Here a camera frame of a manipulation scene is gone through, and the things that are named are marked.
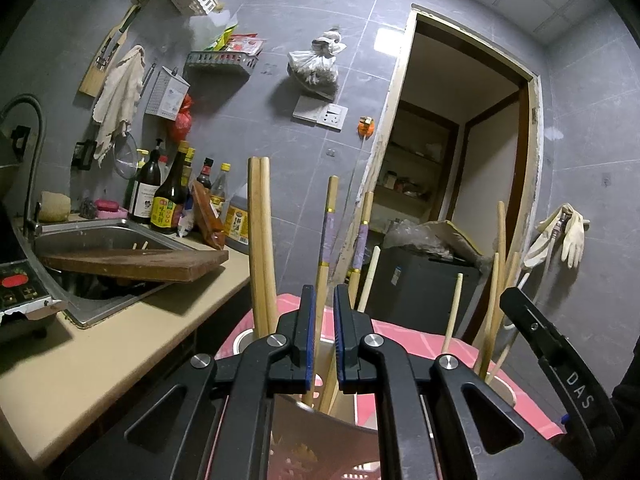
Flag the dark grey cabinet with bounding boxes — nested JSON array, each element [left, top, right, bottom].
[[357, 244, 494, 344]]

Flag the colourful snack packets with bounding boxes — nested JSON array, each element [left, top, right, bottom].
[[192, 14, 264, 56]]

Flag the large cooking oil jug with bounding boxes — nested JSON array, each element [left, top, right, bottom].
[[222, 182, 251, 254]]

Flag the wooden storage shelves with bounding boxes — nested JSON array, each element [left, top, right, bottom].
[[370, 102, 459, 234]]

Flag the white wall switch plate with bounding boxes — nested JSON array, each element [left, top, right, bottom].
[[292, 94, 349, 131]]

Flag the hanging clear plastic bag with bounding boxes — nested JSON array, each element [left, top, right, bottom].
[[287, 29, 348, 95]]

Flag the wire mesh strainer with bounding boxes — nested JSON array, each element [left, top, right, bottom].
[[113, 127, 140, 179]]

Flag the black induction cooker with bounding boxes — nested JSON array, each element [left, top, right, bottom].
[[0, 260, 67, 344]]

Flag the wooden door frame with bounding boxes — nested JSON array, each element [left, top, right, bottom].
[[344, 4, 544, 287]]

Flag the white hanging rag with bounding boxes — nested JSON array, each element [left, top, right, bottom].
[[91, 44, 146, 166]]

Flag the beige kitchen counter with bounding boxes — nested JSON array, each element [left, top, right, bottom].
[[0, 240, 251, 472]]

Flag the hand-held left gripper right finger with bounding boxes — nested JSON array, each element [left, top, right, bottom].
[[333, 284, 581, 480]]

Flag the purple banded single chopstick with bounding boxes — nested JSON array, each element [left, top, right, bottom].
[[346, 191, 375, 311], [300, 176, 341, 412]]

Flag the thick plain single chopstick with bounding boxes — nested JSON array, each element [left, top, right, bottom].
[[247, 157, 269, 339], [259, 156, 280, 336]]

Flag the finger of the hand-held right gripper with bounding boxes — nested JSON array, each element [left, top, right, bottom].
[[500, 287, 568, 366]]

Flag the yellow sponge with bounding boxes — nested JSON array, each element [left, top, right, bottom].
[[38, 190, 72, 222]]

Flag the clear yellow-capped bottle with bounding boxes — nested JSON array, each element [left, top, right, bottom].
[[209, 162, 232, 211]]

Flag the dark bottle white label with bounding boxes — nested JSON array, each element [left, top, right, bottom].
[[128, 138, 164, 224]]

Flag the white plastic utensil basket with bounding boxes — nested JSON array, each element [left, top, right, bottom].
[[215, 327, 521, 480]]

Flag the brown wooden cutting board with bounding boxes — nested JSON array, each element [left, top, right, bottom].
[[39, 247, 230, 282]]

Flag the flat cardboard piece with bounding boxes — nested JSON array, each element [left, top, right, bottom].
[[429, 219, 484, 262]]

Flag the cream rubber gloves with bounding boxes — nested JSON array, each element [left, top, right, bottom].
[[524, 203, 591, 269]]

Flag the red plastic bag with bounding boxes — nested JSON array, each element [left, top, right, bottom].
[[172, 93, 194, 144]]

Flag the crumpled clear plastic sheet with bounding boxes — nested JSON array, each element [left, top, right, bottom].
[[384, 219, 452, 257]]

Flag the white flexible hose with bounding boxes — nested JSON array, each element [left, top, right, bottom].
[[502, 212, 571, 334]]

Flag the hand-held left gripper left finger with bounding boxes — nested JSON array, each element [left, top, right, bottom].
[[60, 284, 317, 480]]

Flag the hanging light wooden board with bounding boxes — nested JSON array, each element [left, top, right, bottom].
[[78, 3, 144, 97]]

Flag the black wall outlet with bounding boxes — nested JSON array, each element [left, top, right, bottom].
[[71, 139, 99, 170]]

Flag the pink soap dish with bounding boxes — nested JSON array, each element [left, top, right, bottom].
[[96, 198, 130, 219]]

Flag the steel kitchen sink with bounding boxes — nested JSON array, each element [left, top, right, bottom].
[[32, 217, 202, 329]]

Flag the pink checked tablecloth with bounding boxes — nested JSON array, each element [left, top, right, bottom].
[[217, 292, 566, 442]]

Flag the metal box grater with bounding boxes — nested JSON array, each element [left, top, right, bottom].
[[144, 64, 191, 121]]

